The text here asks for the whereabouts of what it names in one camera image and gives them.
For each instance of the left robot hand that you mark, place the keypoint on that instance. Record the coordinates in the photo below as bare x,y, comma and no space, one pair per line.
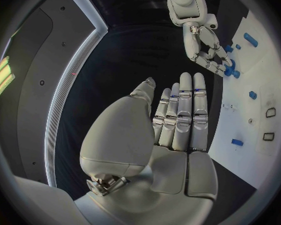
168,172

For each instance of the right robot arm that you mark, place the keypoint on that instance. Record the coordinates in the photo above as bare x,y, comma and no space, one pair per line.
185,0

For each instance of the blue gear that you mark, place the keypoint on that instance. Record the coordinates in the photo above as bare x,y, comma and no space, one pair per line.
232,71

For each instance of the small blue peg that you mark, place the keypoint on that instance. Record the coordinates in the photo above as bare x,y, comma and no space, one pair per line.
238,46

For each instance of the white task board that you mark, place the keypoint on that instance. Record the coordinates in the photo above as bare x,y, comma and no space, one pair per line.
248,120

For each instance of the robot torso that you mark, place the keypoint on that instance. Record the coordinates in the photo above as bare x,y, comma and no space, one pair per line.
37,63

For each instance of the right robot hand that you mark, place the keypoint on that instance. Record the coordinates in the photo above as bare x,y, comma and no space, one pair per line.
192,45

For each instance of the blue plug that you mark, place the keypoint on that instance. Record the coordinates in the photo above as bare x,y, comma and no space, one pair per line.
252,95

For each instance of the long blue cylinder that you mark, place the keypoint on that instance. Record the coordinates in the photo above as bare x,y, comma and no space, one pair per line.
250,39

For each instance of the blue block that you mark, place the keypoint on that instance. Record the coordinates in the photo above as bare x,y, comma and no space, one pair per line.
237,142

